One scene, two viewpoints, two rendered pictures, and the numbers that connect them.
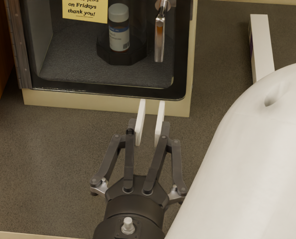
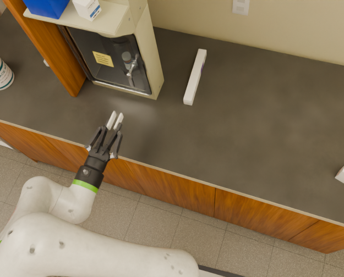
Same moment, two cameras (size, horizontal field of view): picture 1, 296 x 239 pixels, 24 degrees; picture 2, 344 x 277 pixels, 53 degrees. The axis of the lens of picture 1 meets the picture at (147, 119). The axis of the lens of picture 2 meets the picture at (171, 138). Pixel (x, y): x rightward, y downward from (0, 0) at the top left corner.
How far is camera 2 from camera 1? 0.67 m
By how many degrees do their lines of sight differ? 26
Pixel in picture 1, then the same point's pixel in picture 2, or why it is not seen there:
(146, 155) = (133, 116)
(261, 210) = not seen: outside the picture
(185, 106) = (153, 97)
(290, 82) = (14, 230)
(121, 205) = (88, 160)
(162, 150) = (113, 136)
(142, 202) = (95, 161)
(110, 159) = (94, 137)
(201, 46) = (174, 61)
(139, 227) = (89, 172)
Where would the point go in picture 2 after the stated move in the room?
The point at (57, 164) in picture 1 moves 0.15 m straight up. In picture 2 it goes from (99, 115) to (88, 98)
